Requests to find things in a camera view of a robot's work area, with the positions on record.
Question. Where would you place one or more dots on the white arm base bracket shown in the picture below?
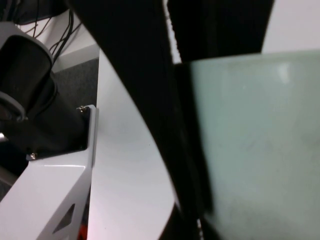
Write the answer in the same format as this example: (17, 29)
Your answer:
(37, 187)

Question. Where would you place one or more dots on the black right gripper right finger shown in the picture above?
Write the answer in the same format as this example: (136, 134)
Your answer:
(220, 27)

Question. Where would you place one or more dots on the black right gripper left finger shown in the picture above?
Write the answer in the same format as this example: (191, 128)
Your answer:
(140, 75)

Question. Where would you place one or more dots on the light green plastic cup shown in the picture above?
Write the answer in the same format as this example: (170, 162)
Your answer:
(262, 150)

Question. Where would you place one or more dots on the black background equipment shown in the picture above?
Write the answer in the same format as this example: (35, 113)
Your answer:
(30, 10)

